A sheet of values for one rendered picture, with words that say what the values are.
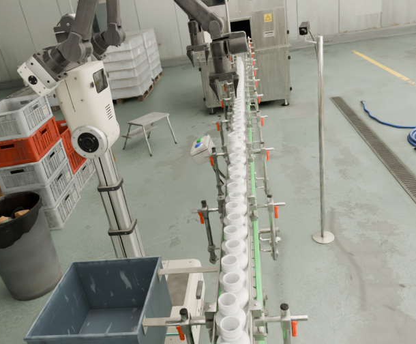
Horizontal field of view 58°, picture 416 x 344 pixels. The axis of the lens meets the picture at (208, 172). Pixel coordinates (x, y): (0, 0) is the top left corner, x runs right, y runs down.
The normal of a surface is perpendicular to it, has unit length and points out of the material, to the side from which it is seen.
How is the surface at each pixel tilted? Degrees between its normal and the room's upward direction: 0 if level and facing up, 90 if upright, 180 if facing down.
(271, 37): 90
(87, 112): 101
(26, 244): 94
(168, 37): 90
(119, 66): 90
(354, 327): 0
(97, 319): 0
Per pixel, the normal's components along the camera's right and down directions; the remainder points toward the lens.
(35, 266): 0.67, 0.29
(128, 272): -0.08, 0.43
